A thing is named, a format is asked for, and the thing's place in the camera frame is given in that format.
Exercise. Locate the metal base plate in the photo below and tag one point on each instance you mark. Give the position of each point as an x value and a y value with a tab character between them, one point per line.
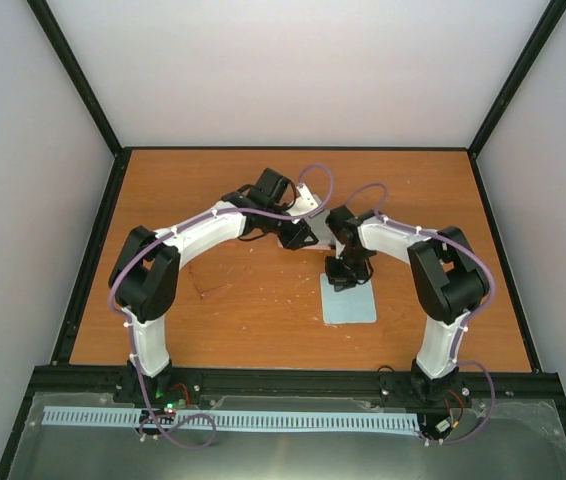
506	440

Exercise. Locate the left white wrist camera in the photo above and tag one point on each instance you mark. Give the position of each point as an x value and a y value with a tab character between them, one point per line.
306	204

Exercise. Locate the pink glasses case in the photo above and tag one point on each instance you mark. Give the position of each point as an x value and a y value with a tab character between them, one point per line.
325	238

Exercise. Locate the transparent brown sunglasses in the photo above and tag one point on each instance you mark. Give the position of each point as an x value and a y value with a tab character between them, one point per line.
206	282

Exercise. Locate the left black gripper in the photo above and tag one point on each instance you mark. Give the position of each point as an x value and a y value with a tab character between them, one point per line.
301	230

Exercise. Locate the black aluminium frame rail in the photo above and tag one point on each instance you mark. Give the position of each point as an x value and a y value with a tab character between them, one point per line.
381	387

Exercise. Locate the slotted grey cable duct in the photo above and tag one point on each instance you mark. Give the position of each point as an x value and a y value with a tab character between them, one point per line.
243	421

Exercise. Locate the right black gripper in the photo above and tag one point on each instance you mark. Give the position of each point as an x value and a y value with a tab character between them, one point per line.
341	282

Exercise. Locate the light blue cleaning cloth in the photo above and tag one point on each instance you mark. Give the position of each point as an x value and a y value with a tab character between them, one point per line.
351	306

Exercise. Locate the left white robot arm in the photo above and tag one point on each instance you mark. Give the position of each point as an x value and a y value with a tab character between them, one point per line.
143	282

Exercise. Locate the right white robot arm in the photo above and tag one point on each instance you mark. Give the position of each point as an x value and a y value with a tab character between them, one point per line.
452	285

